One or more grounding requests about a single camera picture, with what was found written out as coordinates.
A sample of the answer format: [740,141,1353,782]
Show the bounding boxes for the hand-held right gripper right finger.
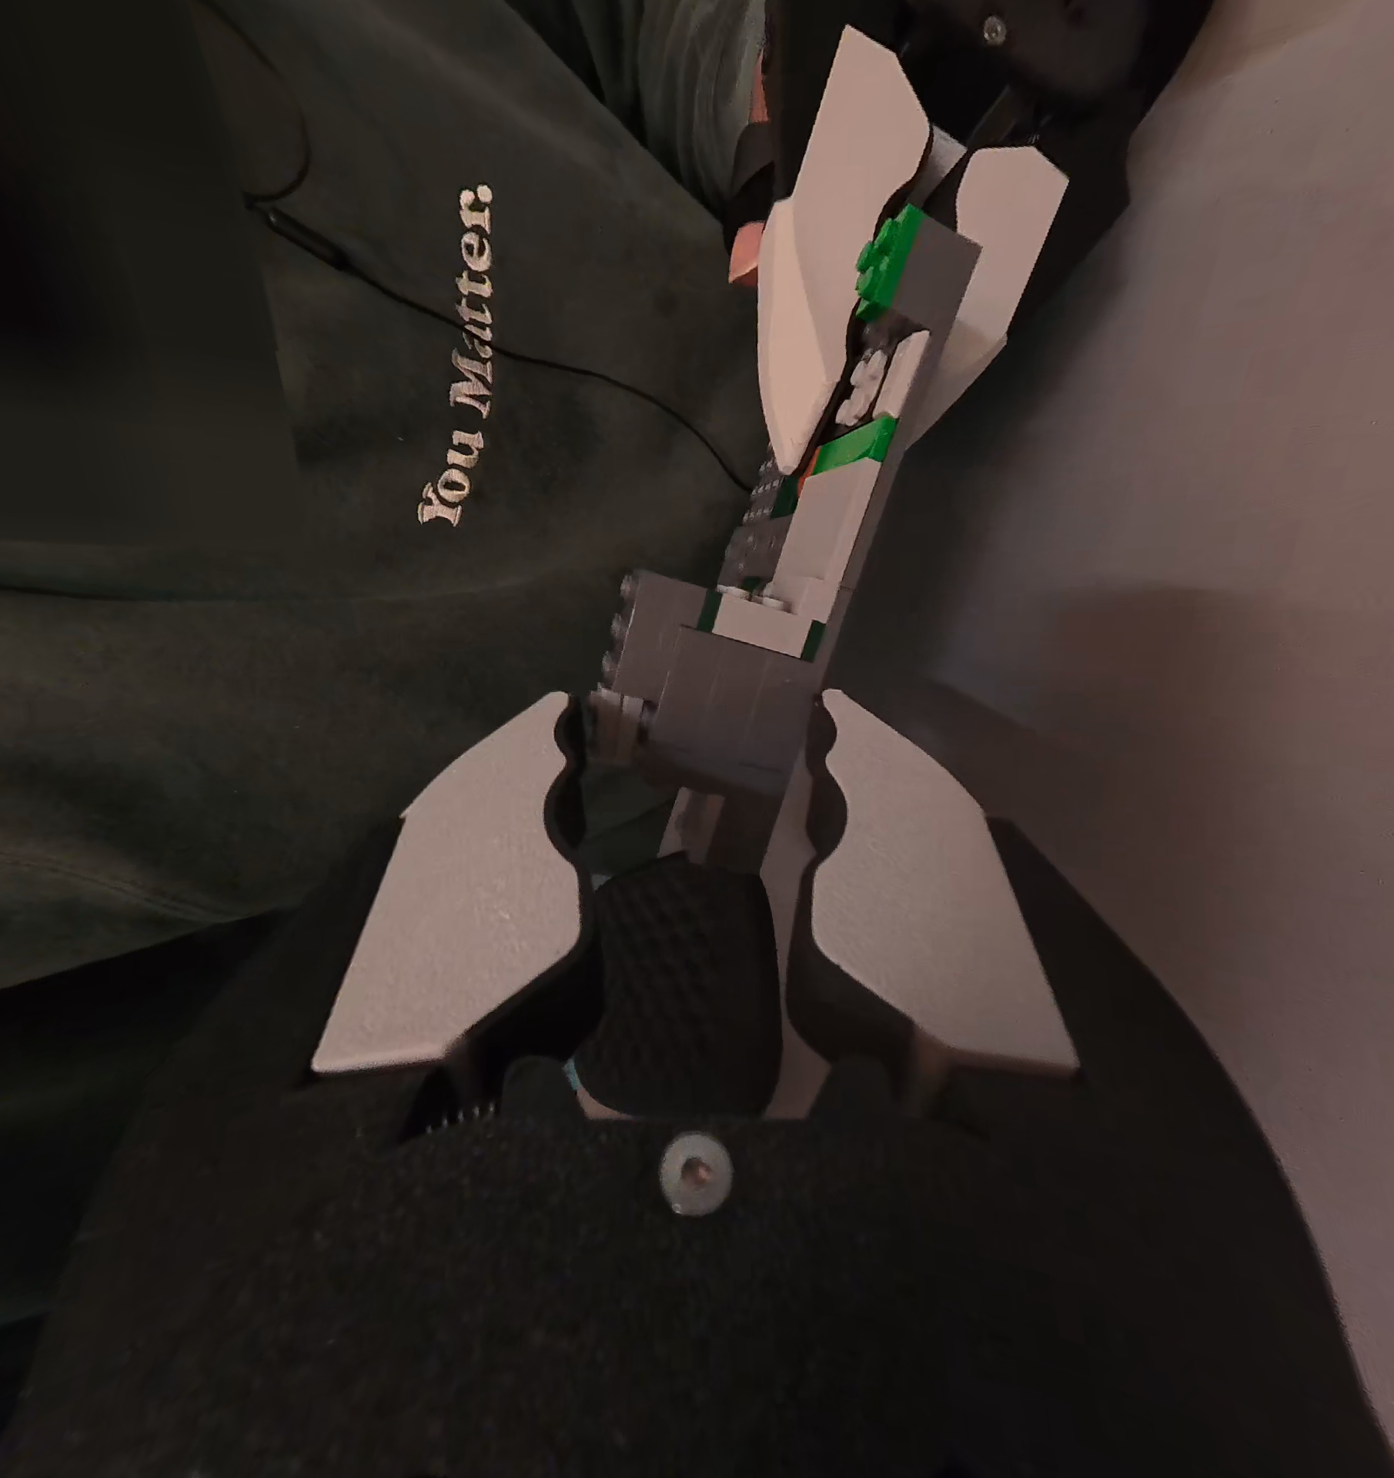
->
[782,688,1080,1107]

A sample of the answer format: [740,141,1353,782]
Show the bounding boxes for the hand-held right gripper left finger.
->
[309,688,592,1080]

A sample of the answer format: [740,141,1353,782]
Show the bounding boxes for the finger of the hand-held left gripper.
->
[924,148,1074,401]
[756,23,937,460]

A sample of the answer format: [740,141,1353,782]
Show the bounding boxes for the grey brick baseplate model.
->
[585,210,988,861]

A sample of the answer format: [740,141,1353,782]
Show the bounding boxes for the black chair armrest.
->
[577,861,782,1119]

